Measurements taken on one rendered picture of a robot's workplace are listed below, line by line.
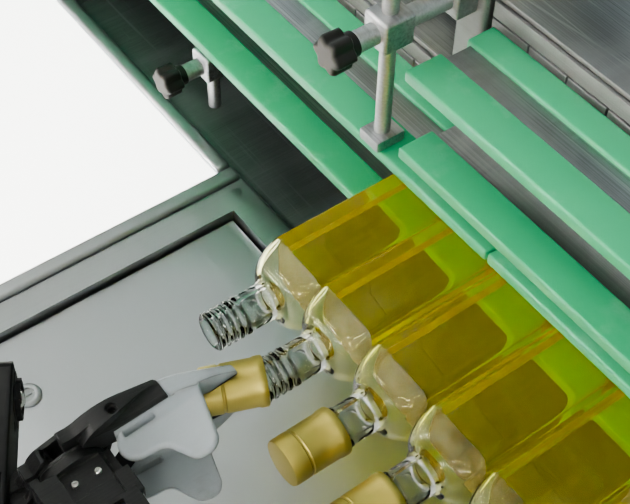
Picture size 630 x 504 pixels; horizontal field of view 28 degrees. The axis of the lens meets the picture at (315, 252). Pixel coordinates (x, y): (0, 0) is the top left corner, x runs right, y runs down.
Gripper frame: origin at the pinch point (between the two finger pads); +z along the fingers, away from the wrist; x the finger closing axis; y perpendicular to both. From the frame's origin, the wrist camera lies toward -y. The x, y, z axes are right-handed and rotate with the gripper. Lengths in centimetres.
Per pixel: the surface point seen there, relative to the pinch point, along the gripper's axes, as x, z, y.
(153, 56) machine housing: -17, 23, -47
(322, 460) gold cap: 0.7, 2.5, 8.9
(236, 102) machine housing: -17.0, 26.0, -36.1
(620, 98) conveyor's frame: 15.0, 28.7, 5.2
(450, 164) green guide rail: 6.1, 22.1, -2.5
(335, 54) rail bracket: 15.4, 15.9, -8.3
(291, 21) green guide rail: 3.2, 23.8, -24.0
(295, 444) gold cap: 1.7, 1.4, 7.4
